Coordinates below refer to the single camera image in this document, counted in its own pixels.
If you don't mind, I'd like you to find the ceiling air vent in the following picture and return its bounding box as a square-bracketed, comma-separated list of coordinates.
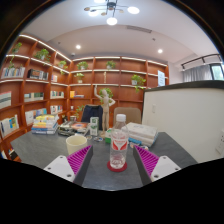
[126, 25, 154, 34]

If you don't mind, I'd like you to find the clear plastic water bottle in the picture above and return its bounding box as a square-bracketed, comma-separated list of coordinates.
[109, 113, 130, 170]

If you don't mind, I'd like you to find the white wall outlet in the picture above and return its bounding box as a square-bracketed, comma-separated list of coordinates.
[215, 129, 224, 157]

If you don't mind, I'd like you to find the wooden bookshelf unit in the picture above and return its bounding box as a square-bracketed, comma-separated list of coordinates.
[0, 33, 170, 161]

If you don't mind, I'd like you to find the white curtain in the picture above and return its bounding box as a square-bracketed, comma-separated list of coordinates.
[182, 63, 214, 83]

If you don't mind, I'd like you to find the cream white cup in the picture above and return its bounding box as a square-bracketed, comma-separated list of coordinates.
[65, 133, 88, 156]

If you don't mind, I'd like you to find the wooden artist mannequin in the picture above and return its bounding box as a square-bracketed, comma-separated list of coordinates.
[93, 84, 117, 133]

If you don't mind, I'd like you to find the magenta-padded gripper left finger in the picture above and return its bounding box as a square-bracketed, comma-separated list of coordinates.
[43, 144, 95, 188]

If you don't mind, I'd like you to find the white book stack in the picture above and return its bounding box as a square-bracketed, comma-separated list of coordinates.
[125, 121, 159, 148]

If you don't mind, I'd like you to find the flat round red coaster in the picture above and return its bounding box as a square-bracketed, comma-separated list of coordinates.
[106, 160, 128, 173]

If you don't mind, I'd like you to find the tan upholstered chair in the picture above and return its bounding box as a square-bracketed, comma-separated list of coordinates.
[113, 106, 142, 126]

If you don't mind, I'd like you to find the flat pile of magazines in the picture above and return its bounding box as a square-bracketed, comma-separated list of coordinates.
[58, 120, 89, 137]

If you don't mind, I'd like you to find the dark blue chair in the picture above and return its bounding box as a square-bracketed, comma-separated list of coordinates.
[80, 104, 104, 131]

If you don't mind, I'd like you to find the black track light rail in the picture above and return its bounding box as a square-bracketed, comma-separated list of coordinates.
[180, 53, 223, 70]

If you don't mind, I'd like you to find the white counter with dark top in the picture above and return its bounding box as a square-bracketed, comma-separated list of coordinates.
[141, 79, 224, 164]

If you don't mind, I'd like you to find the colourful book stack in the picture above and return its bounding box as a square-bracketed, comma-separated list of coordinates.
[30, 114, 60, 136]

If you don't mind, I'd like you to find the green and white box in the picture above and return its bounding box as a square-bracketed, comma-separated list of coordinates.
[89, 116, 100, 137]

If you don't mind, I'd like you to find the multi-bulb ceiling lamp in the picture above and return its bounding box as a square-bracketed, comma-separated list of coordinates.
[83, 0, 141, 27]

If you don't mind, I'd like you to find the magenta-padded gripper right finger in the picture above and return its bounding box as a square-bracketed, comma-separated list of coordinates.
[132, 144, 182, 187]

